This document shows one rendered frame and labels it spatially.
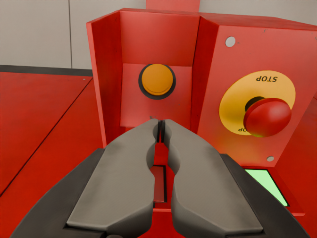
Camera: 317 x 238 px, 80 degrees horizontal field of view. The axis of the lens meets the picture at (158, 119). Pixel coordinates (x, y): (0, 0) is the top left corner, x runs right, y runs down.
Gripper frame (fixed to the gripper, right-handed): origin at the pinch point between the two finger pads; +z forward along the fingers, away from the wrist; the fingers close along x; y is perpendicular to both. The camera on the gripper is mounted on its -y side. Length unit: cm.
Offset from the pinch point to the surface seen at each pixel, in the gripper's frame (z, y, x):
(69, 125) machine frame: 37, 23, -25
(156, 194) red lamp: 2.1, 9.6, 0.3
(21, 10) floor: 84, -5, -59
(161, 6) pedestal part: 71, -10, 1
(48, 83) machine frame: 66, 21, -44
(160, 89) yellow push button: 10.6, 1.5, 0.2
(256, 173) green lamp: 5.3, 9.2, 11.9
